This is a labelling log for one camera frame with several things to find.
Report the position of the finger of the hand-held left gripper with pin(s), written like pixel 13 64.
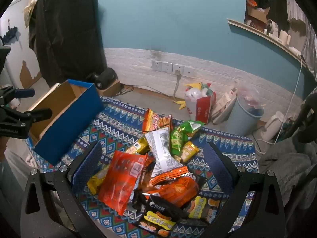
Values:
pixel 24 93
pixel 39 114

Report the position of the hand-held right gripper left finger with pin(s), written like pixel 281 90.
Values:
pixel 86 168

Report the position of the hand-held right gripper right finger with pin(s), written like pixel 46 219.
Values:
pixel 219 168

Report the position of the blue cardboard box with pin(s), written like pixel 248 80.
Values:
pixel 71 121

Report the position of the small yellow snack packet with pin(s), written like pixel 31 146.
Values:
pixel 189 151

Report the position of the large red transparent snack bag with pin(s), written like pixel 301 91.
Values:
pixel 121 181

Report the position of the silver white snack packet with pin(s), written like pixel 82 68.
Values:
pixel 161 151

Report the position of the yellow flat snack packet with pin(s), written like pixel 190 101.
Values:
pixel 97 179

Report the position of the black yellow snack packet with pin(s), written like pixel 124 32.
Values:
pixel 156 225
pixel 203 209

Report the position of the orange chips bag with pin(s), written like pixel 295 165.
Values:
pixel 178 189

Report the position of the green printed snack packet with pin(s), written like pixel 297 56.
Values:
pixel 177 141

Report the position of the green crinkled snack bag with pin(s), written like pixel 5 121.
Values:
pixel 190 126

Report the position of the patterned blue blanket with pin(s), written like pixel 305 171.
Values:
pixel 116 126

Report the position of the light blue trash bin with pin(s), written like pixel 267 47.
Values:
pixel 246 121

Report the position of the small gold snack packet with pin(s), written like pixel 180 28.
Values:
pixel 138 147

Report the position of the silver small packet in box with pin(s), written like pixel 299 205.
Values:
pixel 135 200

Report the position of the dark hanging garment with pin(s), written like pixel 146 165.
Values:
pixel 10 34

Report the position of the white red flat carton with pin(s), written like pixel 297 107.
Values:
pixel 224 105

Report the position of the grey blanket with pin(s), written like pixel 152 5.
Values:
pixel 284 171

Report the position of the red white paper bag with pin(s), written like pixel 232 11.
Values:
pixel 199 105

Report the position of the white electric kettle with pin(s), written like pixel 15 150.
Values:
pixel 272 126

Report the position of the plain black snack packet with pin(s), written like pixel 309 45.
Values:
pixel 161 207

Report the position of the banana peel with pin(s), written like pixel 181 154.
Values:
pixel 182 104

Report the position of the black round device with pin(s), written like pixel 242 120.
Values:
pixel 105 78

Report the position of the small brown cardboard box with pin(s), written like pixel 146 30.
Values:
pixel 112 88

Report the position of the orange noodle snack packet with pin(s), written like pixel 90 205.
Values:
pixel 154 121

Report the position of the white cup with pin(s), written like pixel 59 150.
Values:
pixel 284 37

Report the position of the white paper roll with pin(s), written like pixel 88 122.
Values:
pixel 272 27

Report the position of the open cardboard box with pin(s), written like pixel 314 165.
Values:
pixel 257 16

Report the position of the orange bowl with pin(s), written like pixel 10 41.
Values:
pixel 251 2

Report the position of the white wall socket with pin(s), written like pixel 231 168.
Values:
pixel 167 67
pixel 156 65
pixel 189 71
pixel 177 68

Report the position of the wooden wall shelf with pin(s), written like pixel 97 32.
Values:
pixel 267 37

